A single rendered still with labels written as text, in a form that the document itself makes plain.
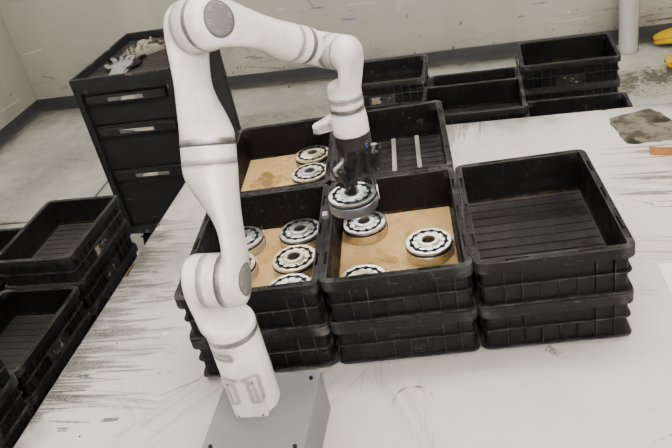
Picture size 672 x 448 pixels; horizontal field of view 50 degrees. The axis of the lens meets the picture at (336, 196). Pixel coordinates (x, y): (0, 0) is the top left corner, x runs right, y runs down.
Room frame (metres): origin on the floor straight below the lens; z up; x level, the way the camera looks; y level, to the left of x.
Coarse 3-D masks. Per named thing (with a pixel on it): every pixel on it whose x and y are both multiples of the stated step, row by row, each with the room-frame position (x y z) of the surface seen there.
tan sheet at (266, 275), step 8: (264, 232) 1.52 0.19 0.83; (272, 232) 1.51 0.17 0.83; (272, 240) 1.47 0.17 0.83; (264, 248) 1.45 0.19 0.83; (272, 248) 1.44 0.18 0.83; (280, 248) 1.43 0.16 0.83; (256, 256) 1.42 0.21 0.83; (264, 256) 1.41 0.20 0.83; (272, 256) 1.40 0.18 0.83; (264, 264) 1.38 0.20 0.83; (264, 272) 1.35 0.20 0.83; (272, 272) 1.34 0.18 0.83; (256, 280) 1.32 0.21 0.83; (264, 280) 1.32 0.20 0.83; (272, 280) 1.31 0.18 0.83
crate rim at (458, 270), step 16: (384, 176) 1.49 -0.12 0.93; (400, 176) 1.48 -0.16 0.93; (464, 224) 1.22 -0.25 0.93; (464, 240) 1.18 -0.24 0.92; (464, 256) 1.11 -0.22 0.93; (320, 272) 1.16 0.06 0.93; (384, 272) 1.12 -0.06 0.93; (400, 272) 1.11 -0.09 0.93; (416, 272) 1.10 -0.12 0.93; (432, 272) 1.09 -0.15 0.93; (448, 272) 1.09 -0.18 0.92; (464, 272) 1.08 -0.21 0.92; (336, 288) 1.12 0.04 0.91; (352, 288) 1.11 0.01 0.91
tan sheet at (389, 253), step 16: (432, 208) 1.47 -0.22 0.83; (448, 208) 1.45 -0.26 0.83; (400, 224) 1.43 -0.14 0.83; (416, 224) 1.41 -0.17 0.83; (432, 224) 1.40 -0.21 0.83; (448, 224) 1.38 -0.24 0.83; (384, 240) 1.37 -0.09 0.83; (400, 240) 1.36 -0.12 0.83; (352, 256) 1.34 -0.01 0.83; (368, 256) 1.32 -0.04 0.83; (384, 256) 1.31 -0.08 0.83; (400, 256) 1.30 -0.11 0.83
